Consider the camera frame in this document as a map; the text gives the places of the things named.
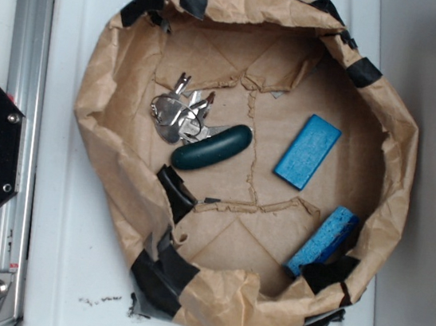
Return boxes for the blue sponge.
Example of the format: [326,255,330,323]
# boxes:
[282,206,360,277]

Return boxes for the dark teal oval case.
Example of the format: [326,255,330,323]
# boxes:
[170,124,253,171]

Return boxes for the brown paper bag bin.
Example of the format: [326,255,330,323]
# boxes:
[74,0,419,326]

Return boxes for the silver key bunch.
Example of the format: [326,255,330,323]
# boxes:
[150,73,216,144]

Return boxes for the blue wooden block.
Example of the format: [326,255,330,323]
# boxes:
[274,115,342,190]

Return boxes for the white tray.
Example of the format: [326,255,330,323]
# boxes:
[21,0,381,326]

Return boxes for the aluminium rail frame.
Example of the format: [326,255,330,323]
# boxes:
[0,0,54,326]

